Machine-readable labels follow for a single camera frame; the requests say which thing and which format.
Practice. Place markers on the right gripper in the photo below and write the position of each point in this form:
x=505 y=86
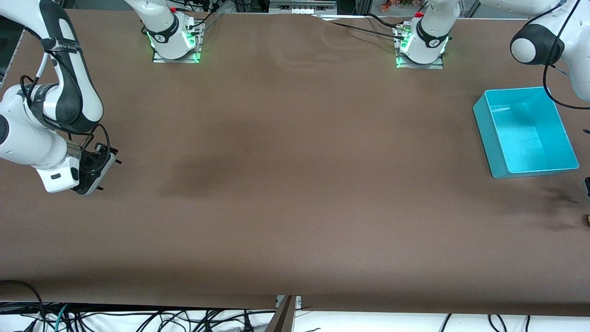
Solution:
x=89 y=164

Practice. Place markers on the dark diagonal bar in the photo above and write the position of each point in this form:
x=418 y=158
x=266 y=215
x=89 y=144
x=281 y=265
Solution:
x=281 y=320

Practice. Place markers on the brown table cover mat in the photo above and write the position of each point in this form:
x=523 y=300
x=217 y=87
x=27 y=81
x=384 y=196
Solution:
x=295 y=184

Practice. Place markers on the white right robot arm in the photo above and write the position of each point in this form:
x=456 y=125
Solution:
x=69 y=92

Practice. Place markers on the metal table edge bracket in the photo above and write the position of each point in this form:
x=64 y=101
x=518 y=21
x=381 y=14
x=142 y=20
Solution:
x=288 y=302

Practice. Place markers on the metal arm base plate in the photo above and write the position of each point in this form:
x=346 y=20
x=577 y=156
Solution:
x=415 y=66
x=184 y=60

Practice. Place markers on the teal plastic bin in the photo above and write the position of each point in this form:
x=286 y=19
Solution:
x=525 y=138

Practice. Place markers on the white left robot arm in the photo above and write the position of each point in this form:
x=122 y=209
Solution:
x=431 y=32

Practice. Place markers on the yellow beetle toy car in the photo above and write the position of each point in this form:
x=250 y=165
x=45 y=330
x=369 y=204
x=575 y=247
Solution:
x=587 y=220

